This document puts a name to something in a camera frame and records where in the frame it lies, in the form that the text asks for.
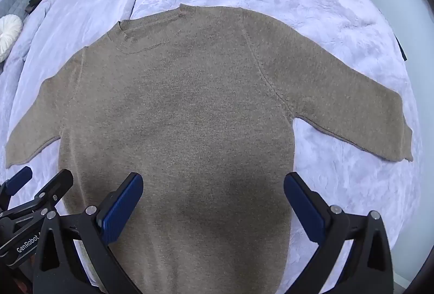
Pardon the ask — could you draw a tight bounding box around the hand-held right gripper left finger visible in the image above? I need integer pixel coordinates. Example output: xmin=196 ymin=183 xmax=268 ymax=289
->
xmin=33 ymin=172 xmax=145 ymax=294

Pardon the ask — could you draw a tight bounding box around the olive brown knit sweater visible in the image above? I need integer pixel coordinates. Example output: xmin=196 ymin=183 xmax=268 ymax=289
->
xmin=6 ymin=3 xmax=413 ymax=294

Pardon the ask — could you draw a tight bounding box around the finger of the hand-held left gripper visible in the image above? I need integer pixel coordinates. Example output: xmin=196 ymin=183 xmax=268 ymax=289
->
xmin=0 ymin=166 xmax=33 ymax=210
xmin=3 ymin=169 xmax=74 ymax=219

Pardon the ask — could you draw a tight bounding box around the round white pleated pillow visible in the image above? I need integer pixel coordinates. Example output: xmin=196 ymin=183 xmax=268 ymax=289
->
xmin=0 ymin=14 xmax=23 ymax=63

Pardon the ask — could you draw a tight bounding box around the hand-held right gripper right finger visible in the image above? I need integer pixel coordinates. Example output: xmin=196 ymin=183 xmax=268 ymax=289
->
xmin=284 ymin=172 xmax=395 ymax=294

